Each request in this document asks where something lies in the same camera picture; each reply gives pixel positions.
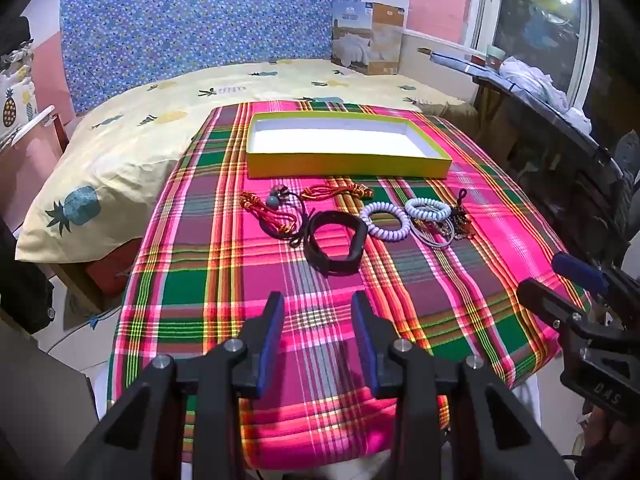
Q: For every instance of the pink green plaid tablecloth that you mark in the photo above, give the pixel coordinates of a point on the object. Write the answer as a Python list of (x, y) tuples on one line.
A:
[(310, 320)]

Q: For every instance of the white cloth pile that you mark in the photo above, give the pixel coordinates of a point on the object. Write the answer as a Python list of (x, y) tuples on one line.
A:
[(540, 87)]

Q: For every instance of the black wrist band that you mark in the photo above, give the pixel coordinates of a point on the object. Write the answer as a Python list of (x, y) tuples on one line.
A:
[(315, 255)]

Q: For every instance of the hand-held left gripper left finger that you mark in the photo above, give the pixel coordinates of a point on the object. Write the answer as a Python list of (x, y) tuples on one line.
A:
[(270, 345)]

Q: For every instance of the wooden bed frame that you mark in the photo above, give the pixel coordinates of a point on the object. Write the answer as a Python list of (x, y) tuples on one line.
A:
[(100, 280)]

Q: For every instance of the blue floral headboard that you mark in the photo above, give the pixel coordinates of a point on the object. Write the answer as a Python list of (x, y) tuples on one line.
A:
[(200, 20)]

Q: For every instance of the yellow cardboard box tray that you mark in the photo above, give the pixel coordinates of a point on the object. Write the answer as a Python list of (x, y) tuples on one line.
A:
[(345, 142)]

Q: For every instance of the grey cabinet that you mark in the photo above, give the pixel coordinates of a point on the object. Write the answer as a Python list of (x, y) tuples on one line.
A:
[(40, 410)]

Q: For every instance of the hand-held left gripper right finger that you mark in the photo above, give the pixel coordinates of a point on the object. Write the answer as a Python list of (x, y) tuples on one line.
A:
[(362, 345)]

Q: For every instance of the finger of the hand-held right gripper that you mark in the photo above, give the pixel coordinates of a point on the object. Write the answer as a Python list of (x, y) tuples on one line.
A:
[(547, 302), (580, 269)]

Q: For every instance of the white framed window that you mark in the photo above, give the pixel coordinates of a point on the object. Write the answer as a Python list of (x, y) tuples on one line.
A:
[(540, 15)]

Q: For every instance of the yellow pineapple print bed sheet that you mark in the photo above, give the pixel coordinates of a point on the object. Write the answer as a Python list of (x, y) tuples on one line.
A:
[(135, 140)]

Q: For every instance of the bedding set package box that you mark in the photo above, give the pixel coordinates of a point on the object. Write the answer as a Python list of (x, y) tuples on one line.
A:
[(360, 40)]

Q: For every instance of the dark cluttered side table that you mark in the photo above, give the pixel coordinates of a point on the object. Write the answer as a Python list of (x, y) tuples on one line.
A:
[(540, 125)]

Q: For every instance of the person's right hand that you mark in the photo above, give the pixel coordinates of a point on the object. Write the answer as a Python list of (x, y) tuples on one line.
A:
[(607, 440)]

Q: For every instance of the pineapple print pillow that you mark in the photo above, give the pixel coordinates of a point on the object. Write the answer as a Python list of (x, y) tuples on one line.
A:
[(15, 105)]

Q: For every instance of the black bag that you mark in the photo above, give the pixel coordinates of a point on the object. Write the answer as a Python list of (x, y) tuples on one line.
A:
[(22, 285)]

